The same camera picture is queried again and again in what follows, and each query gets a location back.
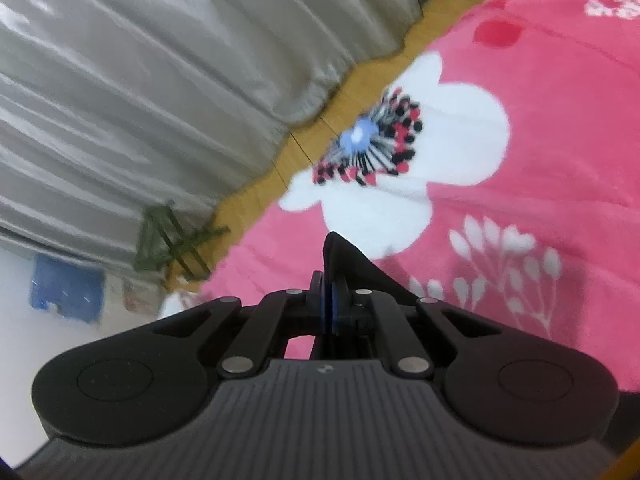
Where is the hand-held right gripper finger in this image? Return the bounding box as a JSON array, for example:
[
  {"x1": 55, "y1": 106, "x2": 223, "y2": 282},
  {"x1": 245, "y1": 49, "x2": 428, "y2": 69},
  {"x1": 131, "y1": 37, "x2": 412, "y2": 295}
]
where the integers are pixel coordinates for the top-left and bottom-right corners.
[
  {"x1": 327, "y1": 272, "x2": 503, "y2": 379},
  {"x1": 150, "y1": 271, "x2": 331, "y2": 379}
]

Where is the black printed t-shirt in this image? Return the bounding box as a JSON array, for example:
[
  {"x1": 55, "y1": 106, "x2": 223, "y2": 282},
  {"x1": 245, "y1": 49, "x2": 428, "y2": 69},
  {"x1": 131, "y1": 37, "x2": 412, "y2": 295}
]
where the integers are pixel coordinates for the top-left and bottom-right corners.
[{"x1": 322, "y1": 231, "x2": 426, "y2": 308}]

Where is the white object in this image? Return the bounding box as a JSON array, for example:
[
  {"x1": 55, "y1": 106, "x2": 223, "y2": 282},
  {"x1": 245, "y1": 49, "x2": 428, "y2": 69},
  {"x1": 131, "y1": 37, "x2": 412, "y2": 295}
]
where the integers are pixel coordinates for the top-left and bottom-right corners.
[{"x1": 160, "y1": 290, "x2": 203, "y2": 318}]

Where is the pink floral blanket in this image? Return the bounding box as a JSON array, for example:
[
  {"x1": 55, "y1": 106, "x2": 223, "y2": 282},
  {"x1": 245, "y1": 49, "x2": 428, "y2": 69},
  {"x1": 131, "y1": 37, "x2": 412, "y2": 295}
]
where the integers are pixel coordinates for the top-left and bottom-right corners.
[{"x1": 200, "y1": 0, "x2": 640, "y2": 396}]

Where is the blue box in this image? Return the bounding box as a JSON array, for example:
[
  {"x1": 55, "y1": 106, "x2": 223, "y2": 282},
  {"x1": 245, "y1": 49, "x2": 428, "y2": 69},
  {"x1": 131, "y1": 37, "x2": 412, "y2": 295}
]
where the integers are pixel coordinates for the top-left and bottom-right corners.
[{"x1": 29, "y1": 254, "x2": 107, "y2": 323}]

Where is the grey curtain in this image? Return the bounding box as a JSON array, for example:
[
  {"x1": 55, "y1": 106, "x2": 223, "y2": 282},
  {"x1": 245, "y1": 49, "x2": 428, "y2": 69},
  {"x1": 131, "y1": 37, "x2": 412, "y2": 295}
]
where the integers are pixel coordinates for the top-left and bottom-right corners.
[{"x1": 0, "y1": 0, "x2": 426, "y2": 281}]

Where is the green metal frame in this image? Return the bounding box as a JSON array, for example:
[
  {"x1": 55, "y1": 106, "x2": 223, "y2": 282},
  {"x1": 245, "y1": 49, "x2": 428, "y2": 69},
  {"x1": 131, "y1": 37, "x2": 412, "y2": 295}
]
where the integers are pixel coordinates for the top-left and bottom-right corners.
[{"x1": 132, "y1": 200, "x2": 231, "y2": 283}]

